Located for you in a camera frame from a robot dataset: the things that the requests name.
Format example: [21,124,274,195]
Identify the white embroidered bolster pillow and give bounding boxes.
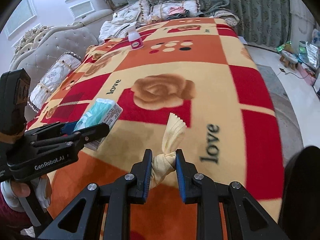
[28,51,81,113]

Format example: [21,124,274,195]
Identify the white pink spray bottle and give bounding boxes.
[127,28,143,50]

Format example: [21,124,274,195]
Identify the small wooden stool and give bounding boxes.
[280,50,298,70]

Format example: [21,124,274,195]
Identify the yellow knotted cloth wrapper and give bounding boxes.
[149,113,187,189]

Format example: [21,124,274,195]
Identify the white floral pillow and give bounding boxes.
[98,0,150,44]

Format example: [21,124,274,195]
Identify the red orange patterned blanket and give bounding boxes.
[26,17,286,240]

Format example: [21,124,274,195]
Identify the grey patterned floor rug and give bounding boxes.
[257,65,304,166]

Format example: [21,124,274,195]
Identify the black round trash bin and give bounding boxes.
[278,146,319,239]

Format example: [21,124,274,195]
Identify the beige tufted headboard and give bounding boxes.
[9,9,113,77]

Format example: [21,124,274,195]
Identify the white pink folded quilt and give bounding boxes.
[148,0,200,23]

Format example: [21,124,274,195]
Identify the gloved left hand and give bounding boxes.
[1,175,52,214]

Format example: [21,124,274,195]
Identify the silver foil bag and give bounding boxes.
[298,41,319,70]

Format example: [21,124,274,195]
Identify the teal tissue pack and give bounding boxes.
[73,98,123,151]

